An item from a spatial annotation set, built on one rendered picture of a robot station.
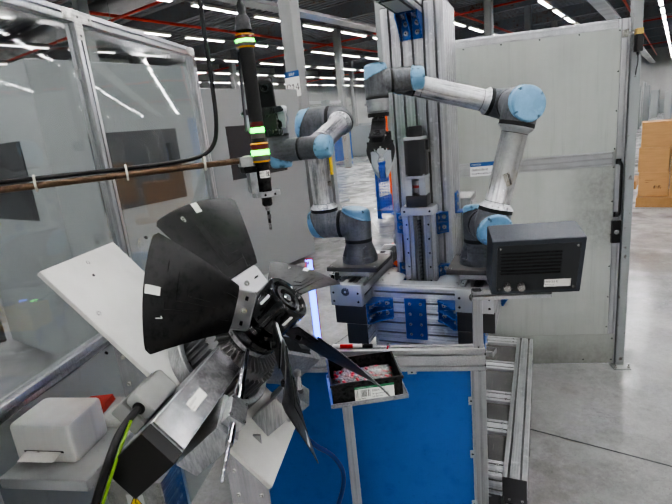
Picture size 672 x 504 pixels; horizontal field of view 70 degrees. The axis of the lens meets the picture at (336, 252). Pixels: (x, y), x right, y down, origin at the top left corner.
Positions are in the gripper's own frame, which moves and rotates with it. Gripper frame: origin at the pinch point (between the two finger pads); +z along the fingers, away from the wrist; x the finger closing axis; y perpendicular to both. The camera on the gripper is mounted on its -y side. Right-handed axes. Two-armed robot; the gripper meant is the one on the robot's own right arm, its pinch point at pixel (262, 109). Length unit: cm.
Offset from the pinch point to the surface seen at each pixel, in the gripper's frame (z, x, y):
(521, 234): -4, -71, 43
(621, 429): -74, -147, 166
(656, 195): -569, -493, 149
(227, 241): 17.1, 10.8, 31.5
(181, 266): 44, 14, 30
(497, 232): -7, -65, 42
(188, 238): 19.1, 19.7, 29.3
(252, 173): 19.5, 1.8, 15.3
